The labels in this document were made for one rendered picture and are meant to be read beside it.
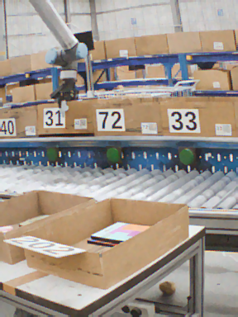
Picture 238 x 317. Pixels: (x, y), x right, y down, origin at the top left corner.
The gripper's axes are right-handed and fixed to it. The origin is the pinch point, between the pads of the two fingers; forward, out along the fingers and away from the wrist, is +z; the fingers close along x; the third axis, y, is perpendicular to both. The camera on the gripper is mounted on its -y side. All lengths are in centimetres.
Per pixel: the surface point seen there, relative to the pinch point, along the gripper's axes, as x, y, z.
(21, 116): -0.8, -32.2, -1.2
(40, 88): 417, -415, -102
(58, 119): 0.0, -3.2, 1.9
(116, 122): 0.5, 33.8, 4.9
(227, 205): -44, 112, 38
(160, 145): -3, 61, 16
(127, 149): 0.7, 40.6, 18.0
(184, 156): -4, 73, 21
